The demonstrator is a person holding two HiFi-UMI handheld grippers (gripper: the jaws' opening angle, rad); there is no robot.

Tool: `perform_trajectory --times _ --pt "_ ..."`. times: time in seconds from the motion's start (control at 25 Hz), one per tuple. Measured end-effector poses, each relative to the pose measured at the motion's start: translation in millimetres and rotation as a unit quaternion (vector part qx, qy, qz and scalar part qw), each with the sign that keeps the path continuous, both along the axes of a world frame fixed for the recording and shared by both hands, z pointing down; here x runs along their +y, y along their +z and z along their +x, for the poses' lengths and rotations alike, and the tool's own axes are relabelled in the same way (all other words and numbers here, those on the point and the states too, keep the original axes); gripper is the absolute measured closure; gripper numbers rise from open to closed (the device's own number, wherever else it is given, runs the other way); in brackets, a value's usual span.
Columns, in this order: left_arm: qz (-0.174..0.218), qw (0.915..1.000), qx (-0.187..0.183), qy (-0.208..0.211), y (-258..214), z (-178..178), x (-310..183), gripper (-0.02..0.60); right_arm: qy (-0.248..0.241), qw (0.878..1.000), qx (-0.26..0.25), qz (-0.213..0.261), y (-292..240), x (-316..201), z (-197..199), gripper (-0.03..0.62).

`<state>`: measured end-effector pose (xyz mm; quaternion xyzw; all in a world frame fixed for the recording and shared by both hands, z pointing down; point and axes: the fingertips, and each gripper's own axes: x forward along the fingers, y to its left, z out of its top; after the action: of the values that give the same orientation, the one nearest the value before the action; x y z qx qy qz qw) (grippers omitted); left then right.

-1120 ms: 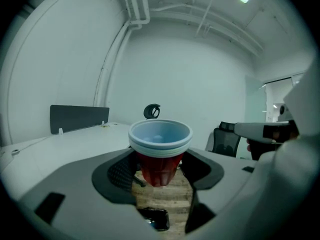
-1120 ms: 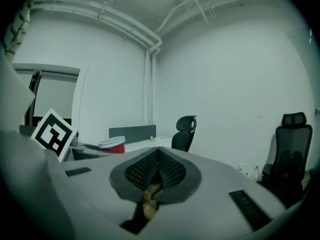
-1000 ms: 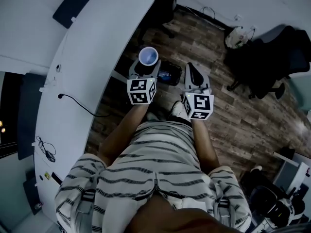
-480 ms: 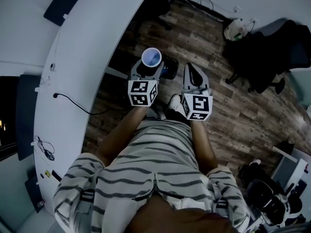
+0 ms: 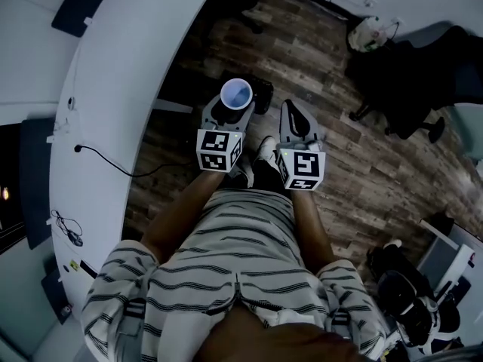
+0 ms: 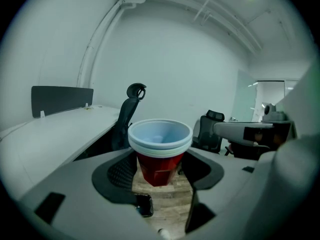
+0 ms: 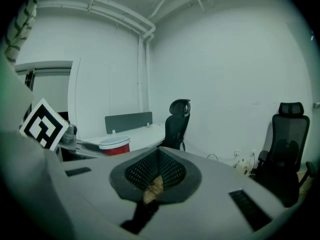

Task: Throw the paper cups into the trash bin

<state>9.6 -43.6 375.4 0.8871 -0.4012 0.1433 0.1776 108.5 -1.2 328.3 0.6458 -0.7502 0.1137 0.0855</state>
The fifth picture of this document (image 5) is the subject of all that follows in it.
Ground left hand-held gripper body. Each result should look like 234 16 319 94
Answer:
195 118 250 173

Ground black plastic container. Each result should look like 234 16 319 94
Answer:
247 76 275 115

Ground black trousers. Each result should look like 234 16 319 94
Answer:
251 156 282 195

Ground white plastic bag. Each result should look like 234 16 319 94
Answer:
346 15 393 52

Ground black power cable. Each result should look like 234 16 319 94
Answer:
73 144 197 179

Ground white desk leg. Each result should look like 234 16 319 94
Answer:
156 98 192 115

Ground person's right white shoe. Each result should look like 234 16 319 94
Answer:
252 136 277 165

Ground dark grey desk divider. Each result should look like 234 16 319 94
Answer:
20 118 57 250
51 0 114 37
41 265 72 326

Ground person's white shoe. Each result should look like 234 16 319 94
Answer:
252 136 277 165
228 160 251 188

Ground black and white office chair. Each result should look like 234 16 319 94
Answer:
368 239 461 356

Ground grey harness strap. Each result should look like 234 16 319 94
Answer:
118 296 146 357
326 288 354 345

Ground white cup with blue inside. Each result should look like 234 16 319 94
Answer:
220 78 253 122

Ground tangled black earphone cable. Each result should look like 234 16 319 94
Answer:
51 209 84 247

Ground person's left forearm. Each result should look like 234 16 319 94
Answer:
141 170 227 263

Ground person's left white shoe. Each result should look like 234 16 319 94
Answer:
228 160 251 188

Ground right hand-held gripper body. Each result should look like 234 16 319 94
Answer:
275 140 328 192

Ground person's right forearm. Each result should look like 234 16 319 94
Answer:
290 189 337 269

